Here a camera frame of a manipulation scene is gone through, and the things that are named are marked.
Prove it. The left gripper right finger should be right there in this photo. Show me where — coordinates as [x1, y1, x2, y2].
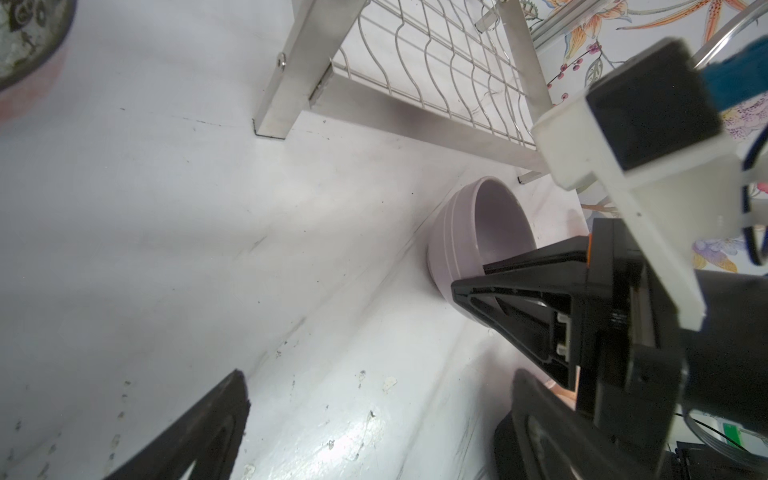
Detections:
[493, 370, 654, 479]

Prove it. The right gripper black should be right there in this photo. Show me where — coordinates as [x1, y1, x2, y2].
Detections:
[451, 219, 767, 473]

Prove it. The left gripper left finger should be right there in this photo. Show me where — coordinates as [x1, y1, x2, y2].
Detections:
[108, 370, 251, 479]

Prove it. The lilac purple bowl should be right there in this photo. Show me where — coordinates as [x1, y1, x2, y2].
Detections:
[427, 176, 537, 325]

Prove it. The steel two-tier dish rack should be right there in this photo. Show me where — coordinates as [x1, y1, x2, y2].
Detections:
[253, 1, 551, 184]

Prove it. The dark patterned bowl centre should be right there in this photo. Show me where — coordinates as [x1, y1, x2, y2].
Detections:
[1, 0, 78, 124]

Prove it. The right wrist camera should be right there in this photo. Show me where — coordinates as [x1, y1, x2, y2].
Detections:
[531, 38, 749, 330]

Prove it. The right aluminium corner post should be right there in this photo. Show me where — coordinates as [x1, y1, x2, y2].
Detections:
[531, 0, 608, 51]

